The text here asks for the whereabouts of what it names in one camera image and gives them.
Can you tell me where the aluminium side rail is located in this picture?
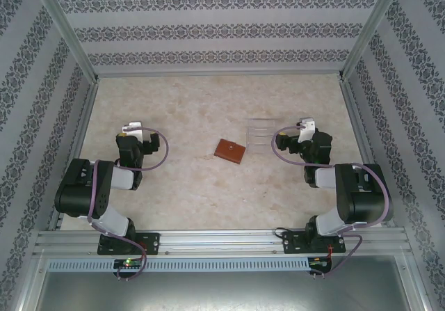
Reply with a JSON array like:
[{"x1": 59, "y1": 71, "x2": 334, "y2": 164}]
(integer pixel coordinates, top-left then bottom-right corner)
[
  {"x1": 339, "y1": 80, "x2": 396, "y2": 228},
  {"x1": 47, "y1": 81, "x2": 102, "y2": 231}
]

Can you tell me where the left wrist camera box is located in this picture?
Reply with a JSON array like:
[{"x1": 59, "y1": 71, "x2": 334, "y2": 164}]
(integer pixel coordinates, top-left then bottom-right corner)
[{"x1": 121, "y1": 122, "x2": 145, "y2": 141}]

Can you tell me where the aluminium mounting rail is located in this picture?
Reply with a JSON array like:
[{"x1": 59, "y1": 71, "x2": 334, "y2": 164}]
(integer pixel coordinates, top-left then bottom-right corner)
[{"x1": 34, "y1": 230, "x2": 411, "y2": 257}]

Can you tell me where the circuit board with green light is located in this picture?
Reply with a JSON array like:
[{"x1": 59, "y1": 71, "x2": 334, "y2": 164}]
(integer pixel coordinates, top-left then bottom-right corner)
[{"x1": 113, "y1": 259, "x2": 144, "y2": 269}]

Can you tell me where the aluminium frame post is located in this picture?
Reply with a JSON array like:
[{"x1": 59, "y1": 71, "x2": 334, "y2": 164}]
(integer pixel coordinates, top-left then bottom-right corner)
[
  {"x1": 30, "y1": 0, "x2": 102, "y2": 84},
  {"x1": 337, "y1": 0, "x2": 408, "y2": 81}
]

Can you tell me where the grey metal sheet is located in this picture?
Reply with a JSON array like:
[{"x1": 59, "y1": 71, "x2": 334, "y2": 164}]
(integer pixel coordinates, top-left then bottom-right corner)
[{"x1": 20, "y1": 255, "x2": 428, "y2": 311}]

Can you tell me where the clear acrylic card stand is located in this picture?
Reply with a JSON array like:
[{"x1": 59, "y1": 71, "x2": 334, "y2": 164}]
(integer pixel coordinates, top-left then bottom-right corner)
[{"x1": 245, "y1": 118, "x2": 277, "y2": 153}]

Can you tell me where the brown leather card holder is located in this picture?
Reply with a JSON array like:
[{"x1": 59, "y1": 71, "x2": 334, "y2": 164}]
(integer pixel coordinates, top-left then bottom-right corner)
[{"x1": 213, "y1": 138, "x2": 245, "y2": 166}]

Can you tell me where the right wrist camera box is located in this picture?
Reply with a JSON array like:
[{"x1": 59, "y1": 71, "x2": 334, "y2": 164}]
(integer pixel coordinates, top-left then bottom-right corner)
[{"x1": 298, "y1": 117, "x2": 317, "y2": 142}]

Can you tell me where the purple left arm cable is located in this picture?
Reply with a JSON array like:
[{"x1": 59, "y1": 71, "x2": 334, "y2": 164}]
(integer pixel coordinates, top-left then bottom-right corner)
[{"x1": 86, "y1": 125, "x2": 171, "y2": 281}]

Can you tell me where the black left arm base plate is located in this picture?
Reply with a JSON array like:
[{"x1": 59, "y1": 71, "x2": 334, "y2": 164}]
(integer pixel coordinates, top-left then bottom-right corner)
[{"x1": 98, "y1": 232, "x2": 161, "y2": 256}]

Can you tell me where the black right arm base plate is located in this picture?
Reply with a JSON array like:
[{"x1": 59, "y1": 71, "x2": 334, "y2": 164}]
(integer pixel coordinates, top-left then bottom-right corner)
[{"x1": 282, "y1": 230, "x2": 347, "y2": 255}]

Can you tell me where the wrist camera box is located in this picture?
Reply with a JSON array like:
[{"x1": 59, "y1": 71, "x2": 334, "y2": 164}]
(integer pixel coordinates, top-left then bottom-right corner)
[
  {"x1": 298, "y1": 117, "x2": 317, "y2": 142},
  {"x1": 121, "y1": 122, "x2": 145, "y2": 141}
]

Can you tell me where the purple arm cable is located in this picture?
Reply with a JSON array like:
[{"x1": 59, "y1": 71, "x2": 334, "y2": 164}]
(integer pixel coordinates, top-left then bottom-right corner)
[
  {"x1": 272, "y1": 125, "x2": 390, "y2": 280},
  {"x1": 86, "y1": 125, "x2": 171, "y2": 281}
]

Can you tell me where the slotted grey cable duct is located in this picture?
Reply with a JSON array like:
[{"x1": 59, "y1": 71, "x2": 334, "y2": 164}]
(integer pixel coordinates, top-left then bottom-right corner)
[{"x1": 47, "y1": 257, "x2": 310, "y2": 272}]

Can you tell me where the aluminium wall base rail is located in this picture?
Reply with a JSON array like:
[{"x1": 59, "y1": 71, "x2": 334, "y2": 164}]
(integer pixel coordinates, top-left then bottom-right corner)
[{"x1": 97, "y1": 72, "x2": 341, "y2": 80}]

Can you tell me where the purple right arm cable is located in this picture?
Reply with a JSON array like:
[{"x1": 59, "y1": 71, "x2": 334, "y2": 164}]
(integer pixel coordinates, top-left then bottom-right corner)
[{"x1": 272, "y1": 125, "x2": 390, "y2": 280}]

